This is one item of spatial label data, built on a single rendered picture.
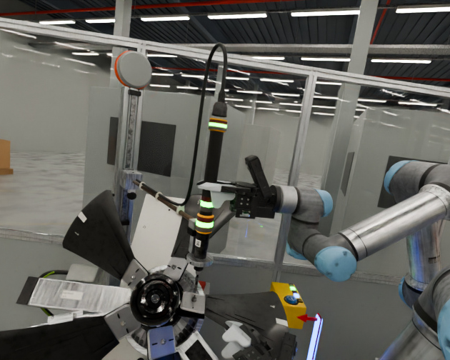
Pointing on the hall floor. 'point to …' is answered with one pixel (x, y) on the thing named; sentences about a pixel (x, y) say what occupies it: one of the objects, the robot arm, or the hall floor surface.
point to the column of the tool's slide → (125, 158)
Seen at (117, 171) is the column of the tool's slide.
